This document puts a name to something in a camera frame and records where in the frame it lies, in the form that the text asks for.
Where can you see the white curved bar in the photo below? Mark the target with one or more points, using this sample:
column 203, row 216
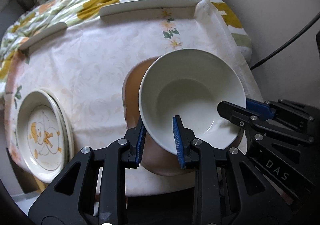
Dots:
column 42, row 37
column 147, row 8

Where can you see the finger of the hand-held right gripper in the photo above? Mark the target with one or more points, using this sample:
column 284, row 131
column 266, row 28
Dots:
column 260, row 109
column 232, row 111

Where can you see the cream smooth bowl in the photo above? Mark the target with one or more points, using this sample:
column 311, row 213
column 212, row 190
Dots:
column 190, row 95

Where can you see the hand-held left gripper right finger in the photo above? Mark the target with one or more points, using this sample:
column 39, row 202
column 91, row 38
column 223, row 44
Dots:
column 178, row 140

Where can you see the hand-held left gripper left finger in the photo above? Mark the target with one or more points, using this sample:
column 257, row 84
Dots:
column 140, row 145

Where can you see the white floral tablecloth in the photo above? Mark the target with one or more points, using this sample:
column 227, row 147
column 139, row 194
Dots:
column 100, row 65

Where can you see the small duck print dish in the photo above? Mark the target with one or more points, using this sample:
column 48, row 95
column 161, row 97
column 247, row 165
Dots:
column 41, row 140

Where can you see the floral blanket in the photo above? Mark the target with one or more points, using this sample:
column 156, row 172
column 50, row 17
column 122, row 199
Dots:
column 105, row 0

